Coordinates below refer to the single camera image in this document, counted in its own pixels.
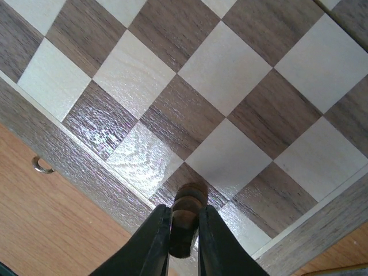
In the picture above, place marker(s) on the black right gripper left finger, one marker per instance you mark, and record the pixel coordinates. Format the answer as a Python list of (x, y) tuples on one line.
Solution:
[(146, 252)]

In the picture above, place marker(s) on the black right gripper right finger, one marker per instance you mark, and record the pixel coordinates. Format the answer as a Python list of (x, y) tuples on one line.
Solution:
[(219, 251)]

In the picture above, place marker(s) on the dark wooden chess piece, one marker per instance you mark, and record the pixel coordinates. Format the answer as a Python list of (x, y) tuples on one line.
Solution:
[(188, 202)]

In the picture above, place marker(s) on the wooden folding chess board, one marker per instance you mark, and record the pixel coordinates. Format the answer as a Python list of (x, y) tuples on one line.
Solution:
[(263, 102)]

